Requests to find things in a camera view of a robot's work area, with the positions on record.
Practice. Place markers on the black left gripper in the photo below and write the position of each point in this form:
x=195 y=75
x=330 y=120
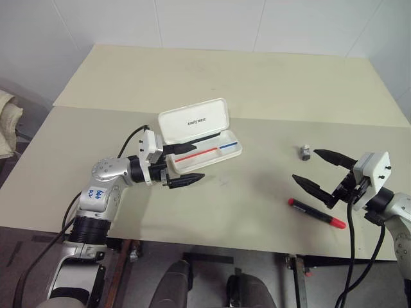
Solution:
x=158 y=173

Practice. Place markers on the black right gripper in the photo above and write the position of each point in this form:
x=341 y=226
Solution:
x=350 y=191

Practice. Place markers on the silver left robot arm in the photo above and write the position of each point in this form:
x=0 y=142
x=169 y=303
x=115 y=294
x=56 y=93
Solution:
x=106 y=170

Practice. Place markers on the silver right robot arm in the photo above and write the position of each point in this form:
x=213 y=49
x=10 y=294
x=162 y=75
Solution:
x=401 y=205

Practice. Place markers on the white plastic pencil case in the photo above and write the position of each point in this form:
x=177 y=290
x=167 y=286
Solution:
x=192 y=120

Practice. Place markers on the thin red and blue pen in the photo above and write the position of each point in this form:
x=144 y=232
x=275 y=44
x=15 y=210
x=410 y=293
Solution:
x=199 y=154

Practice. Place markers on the black marker with red ends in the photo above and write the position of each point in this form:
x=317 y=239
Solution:
x=311 y=212

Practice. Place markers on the dark rounded grey shape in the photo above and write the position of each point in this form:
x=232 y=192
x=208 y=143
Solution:
x=250 y=292
x=173 y=285

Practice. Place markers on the rusty brown metal bar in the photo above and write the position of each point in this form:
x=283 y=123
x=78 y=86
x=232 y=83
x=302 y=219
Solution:
x=117 y=276

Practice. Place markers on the beige cloth sack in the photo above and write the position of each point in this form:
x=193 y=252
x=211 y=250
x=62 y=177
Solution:
x=8 y=128

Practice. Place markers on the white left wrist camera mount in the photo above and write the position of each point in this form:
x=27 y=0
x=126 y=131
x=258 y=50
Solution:
x=146 y=144

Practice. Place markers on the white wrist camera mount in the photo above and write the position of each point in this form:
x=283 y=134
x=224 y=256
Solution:
x=146 y=144
x=375 y=173

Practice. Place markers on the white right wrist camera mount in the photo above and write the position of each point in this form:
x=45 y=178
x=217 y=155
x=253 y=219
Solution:
x=375 y=173

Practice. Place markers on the black table frame bar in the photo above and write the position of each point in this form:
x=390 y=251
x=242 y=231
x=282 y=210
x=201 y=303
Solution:
x=208 y=258

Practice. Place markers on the grey metal table leg bracket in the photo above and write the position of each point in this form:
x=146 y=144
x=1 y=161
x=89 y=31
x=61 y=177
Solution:
x=300 y=279

